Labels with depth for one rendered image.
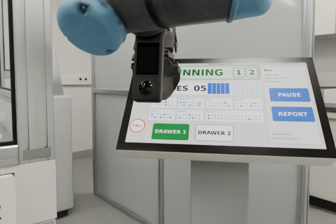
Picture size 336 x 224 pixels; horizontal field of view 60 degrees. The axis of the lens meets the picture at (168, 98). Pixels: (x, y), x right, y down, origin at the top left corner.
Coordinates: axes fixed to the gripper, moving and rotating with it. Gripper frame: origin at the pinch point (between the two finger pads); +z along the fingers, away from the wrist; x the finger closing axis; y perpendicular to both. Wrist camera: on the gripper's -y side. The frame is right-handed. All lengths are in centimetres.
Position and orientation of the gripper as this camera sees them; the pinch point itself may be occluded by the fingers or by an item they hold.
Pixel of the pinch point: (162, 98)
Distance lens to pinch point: 61.7
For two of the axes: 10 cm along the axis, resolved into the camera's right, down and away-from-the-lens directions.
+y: 1.0, -8.1, 5.8
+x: -9.9, -0.1, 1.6
